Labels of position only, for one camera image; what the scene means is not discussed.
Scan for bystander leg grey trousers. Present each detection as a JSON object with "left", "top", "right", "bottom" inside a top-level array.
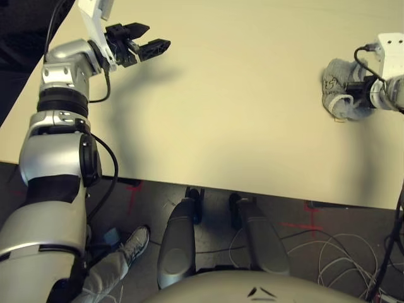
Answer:
[{"left": 74, "top": 248, "right": 131, "bottom": 303}]

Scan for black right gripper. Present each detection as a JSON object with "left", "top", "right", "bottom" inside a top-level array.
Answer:
[{"left": 345, "top": 78, "right": 375, "bottom": 107}]

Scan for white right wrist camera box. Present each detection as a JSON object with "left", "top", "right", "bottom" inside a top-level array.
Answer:
[{"left": 376, "top": 32, "right": 404, "bottom": 80}]

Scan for blue terry rag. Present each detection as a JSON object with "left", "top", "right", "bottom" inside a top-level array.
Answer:
[{"left": 321, "top": 57, "right": 379, "bottom": 121}]

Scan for black camera cable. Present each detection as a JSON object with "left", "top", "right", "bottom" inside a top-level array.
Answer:
[
  {"left": 353, "top": 44, "right": 388, "bottom": 85},
  {"left": 45, "top": 0, "right": 69, "bottom": 56}
]

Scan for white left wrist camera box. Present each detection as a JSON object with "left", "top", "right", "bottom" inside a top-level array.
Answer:
[{"left": 77, "top": 0, "right": 116, "bottom": 21}]

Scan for small blue floor box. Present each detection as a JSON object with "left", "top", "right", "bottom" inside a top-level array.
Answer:
[{"left": 101, "top": 229, "right": 121, "bottom": 246}]

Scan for grey bystander sneaker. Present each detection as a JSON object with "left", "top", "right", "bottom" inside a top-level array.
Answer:
[{"left": 121, "top": 224, "right": 151, "bottom": 266}]

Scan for grey right robot leg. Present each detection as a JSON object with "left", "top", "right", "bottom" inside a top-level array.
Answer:
[{"left": 237, "top": 198, "right": 292, "bottom": 275}]

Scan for black right robot foot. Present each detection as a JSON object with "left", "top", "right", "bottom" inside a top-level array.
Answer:
[{"left": 229, "top": 192, "right": 257, "bottom": 230}]

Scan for white tangled floor cable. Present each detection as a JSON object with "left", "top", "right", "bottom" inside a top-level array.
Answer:
[{"left": 282, "top": 232, "right": 381, "bottom": 299}]

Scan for black robot foot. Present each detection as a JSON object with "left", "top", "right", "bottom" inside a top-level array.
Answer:
[
  {"left": 229, "top": 192, "right": 257, "bottom": 230},
  {"left": 185, "top": 186, "right": 205, "bottom": 224}
]

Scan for thick black floor cable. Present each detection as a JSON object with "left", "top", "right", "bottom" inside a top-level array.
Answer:
[{"left": 365, "top": 179, "right": 404, "bottom": 303}]

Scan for grey left robot leg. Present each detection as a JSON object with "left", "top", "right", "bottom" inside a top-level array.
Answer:
[{"left": 157, "top": 198, "right": 198, "bottom": 290}]

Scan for grey robot torso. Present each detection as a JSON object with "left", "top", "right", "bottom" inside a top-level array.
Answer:
[{"left": 141, "top": 270, "right": 365, "bottom": 303}]

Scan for black left robot foot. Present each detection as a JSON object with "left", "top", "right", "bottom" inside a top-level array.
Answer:
[{"left": 185, "top": 186, "right": 205, "bottom": 224}]

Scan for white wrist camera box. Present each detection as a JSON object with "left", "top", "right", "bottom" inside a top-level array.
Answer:
[
  {"left": 376, "top": 32, "right": 404, "bottom": 80},
  {"left": 77, "top": 0, "right": 116, "bottom": 21}
]

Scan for black left camera cable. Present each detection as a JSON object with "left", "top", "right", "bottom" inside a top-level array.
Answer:
[{"left": 45, "top": 0, "right": 69, "bottom": 56}]

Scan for grey robot leg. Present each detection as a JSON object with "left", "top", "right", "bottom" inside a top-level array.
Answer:
[
  {"left": 237, "top": 198, "right": 292, "bottom": 275},
  {"left": 157, "top": 198, "right": 198, "bottom": 290}
]

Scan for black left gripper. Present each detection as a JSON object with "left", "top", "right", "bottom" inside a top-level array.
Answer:
[{"left": 104, "top": 22, "right": 172, "bottom": 69}]

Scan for black right camera cable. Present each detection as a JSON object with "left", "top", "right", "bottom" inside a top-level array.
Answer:
[{"left": 353, "top": 44, "right": 388, "bottom": 85}]

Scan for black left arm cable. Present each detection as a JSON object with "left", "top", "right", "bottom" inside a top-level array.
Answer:
[
  {"left": 85, "top": 133, "right": 121, "bottom": 223},
  {"left": 87, "top": 67, "right": 112, "bottom": 104}
]

